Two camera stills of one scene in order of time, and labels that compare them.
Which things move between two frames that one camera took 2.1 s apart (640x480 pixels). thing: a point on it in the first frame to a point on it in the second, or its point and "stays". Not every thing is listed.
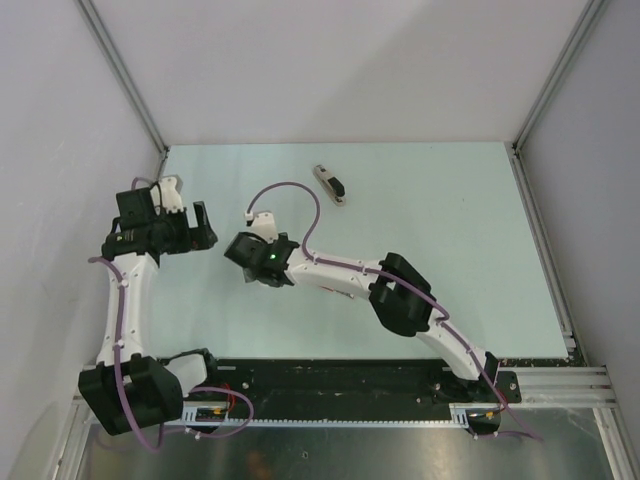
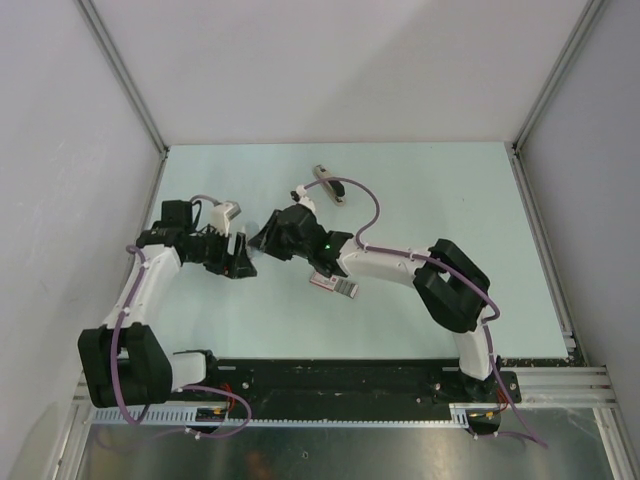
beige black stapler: x=331 y=184 stays
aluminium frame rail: x=589 y=386 stays
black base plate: x=350 y=382 stays
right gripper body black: x=251 y=276 to x=283 y=248
